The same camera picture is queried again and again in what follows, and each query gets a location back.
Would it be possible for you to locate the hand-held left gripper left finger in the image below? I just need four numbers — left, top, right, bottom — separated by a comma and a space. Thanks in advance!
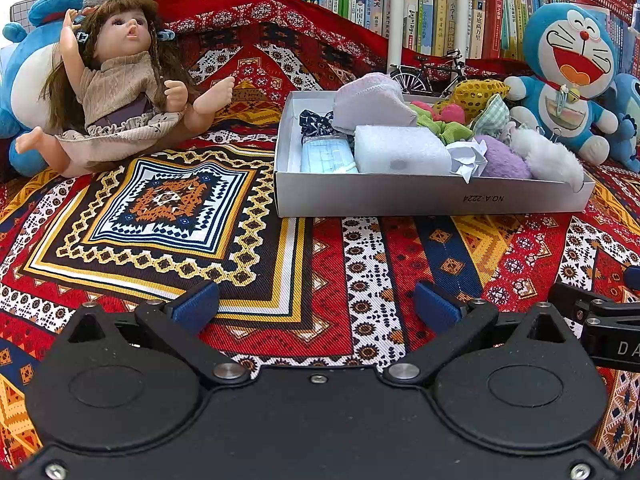
60, 280, 251, 386

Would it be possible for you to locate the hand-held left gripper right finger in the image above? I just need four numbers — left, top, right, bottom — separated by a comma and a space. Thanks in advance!
382, 280, 576, 386

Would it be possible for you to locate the white cardboard box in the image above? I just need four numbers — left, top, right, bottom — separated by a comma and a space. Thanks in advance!
274, 91, 596, 218

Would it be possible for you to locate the white fluffy plush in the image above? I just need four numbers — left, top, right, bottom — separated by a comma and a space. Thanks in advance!
509, 127, 586, 187

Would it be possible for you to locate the white paper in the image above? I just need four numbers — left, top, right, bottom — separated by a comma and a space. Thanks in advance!
446, 140, 488, 183

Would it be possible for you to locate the purple fluffy plush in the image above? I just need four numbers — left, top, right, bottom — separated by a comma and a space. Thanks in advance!
472, 135, 533, 180

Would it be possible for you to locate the green scrunchie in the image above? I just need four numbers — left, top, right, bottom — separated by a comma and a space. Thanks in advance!
411, 108, 473, 145

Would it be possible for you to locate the blue face mask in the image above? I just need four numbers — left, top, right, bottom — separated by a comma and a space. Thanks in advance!
300, 137, 358, 175

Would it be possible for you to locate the light purple cloth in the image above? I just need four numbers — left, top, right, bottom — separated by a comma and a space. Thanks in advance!
332, 72, 418, 136

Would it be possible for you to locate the navy patterned scrunchie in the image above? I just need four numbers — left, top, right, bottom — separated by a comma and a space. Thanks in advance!
299, 108, 337, 137

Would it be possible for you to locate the gold sequin bow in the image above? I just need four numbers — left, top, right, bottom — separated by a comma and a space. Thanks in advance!
434, 79, 511, 113

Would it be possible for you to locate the red patterned blanket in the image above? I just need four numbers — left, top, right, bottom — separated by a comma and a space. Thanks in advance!
0, 0, 640, 461

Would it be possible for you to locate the blue alien plush toy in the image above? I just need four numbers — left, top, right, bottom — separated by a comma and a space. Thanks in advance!
597, 72, 640, 173

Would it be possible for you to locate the miniature black bicycle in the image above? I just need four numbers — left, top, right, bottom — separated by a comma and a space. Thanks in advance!
389, 49, 468, 97

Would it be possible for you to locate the long-haired doll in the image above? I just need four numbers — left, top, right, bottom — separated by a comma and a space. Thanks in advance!
15, 0, 236, 178

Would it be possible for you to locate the blue cat plush toy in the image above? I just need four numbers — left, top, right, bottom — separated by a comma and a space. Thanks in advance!
504, 2, 620, 166

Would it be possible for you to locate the blue round plush toy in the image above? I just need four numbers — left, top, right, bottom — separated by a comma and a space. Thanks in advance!
0, 0, 88, 177

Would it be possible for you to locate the white pipe rack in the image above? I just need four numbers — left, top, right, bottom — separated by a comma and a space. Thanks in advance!
386, 0, 473, 75

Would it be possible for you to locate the row of books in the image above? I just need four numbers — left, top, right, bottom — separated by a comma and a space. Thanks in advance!
287, 0, 640, 76

